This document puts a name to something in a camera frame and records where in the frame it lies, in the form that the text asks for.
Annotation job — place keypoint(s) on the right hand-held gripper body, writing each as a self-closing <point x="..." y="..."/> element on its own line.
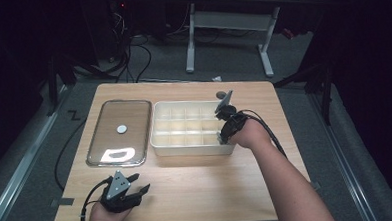
<point x="229" y="119"/>

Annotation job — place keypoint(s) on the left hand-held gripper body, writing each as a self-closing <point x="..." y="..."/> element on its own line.
<point x="118" y="190"/>

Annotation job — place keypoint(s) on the white divided storage box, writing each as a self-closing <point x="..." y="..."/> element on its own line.
<point x="184" y="127"/>

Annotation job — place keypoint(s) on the person's right hand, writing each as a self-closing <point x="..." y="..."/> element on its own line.
<point x="251" y="134"/>

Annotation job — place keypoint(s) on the person's left hand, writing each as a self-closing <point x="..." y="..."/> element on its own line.
<point x="103" y="219"/>

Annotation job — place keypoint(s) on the white paper scrap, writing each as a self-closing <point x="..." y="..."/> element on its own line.
<point x="217" y="78"/>

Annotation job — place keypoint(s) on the clear plastic box lid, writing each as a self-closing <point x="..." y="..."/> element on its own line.
<point x="120" y="132"/>

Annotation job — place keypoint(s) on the grey tape strip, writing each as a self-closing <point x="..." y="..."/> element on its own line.
<point x="64" y="202"/>

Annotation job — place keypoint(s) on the black metal stand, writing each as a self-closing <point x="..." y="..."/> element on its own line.
<point x="316" y="82"/>
<point x="61" y="83"/>

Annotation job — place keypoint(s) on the white metal frame desk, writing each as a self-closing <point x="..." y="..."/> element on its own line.
<point x="230" y="20"/>

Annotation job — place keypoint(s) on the metal floor rail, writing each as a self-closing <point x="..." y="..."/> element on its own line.
<point x="346" y="164"/>
<point x="23" y="164"/>

